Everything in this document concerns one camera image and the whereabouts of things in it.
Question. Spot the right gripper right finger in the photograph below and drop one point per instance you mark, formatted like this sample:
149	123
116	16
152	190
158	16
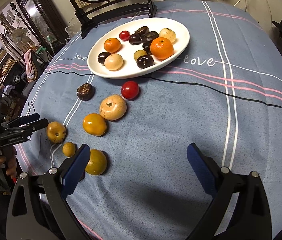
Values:
251	218

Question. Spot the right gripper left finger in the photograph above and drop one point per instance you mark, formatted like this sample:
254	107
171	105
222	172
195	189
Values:
38	208

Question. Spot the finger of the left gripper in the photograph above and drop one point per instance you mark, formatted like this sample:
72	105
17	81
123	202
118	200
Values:
23	132
21	120

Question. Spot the large tan round fruit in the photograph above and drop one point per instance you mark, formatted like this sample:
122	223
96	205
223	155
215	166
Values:
56	132

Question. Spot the yellow orange tomato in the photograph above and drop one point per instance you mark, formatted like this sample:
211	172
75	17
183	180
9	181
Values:
94	124

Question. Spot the green yellow round fruit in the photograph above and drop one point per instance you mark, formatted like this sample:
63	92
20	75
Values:
97	163

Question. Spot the beige oblong fruit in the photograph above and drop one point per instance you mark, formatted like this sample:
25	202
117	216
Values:
113	107

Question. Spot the dark plum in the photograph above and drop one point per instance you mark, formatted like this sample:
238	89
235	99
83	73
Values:
145	61
135	39
102	57

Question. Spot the red cherry tomato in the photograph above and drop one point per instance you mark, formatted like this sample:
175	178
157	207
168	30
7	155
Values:
130	90
124	35

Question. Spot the orange tangerine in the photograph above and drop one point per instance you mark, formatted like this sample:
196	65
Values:
112	45
161	48

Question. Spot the large dark mangosteen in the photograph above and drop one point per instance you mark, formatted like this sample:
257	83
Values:
150	36

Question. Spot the dark brown speckled mangosteen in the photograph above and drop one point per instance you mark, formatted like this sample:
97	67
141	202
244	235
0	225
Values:
142	31

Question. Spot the pale cream round fruit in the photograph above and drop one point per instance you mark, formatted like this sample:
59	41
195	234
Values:
168	34

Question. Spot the small dark plum isolated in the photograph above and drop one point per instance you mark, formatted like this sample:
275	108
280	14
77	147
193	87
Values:
146	47

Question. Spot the person left hand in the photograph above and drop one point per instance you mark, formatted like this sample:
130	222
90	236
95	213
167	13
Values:
10	161

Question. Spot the green broom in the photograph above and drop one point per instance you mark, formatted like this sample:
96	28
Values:
41	49

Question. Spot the dark wooden cabinet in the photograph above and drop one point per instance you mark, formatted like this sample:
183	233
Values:
44	19

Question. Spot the blue striped tablecloth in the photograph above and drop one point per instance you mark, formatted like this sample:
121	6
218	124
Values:
223	93

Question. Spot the white round plate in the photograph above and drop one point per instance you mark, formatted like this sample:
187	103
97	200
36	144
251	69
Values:
129	68

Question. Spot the round painted screen on stand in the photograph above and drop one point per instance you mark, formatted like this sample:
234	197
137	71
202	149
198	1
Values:
91	13

